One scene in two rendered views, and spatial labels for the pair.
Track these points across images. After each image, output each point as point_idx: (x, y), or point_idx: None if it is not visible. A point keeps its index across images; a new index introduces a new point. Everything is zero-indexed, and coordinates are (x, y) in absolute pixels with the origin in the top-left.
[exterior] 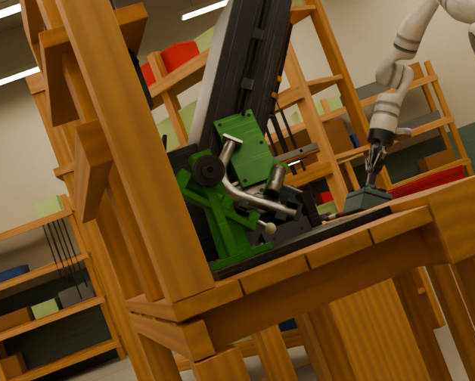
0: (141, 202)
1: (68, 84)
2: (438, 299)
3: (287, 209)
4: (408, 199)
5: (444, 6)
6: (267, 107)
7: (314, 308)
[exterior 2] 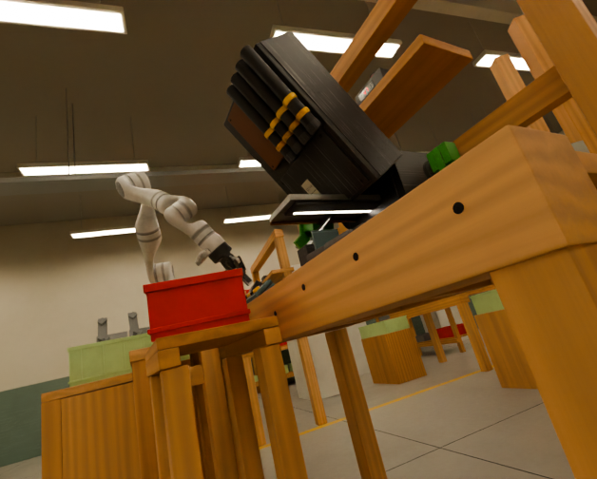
0: None
1: None
2: (251, 409)
3: None
4: None
5: (160, 231)
6: (284, 191)
7: (301, 337)
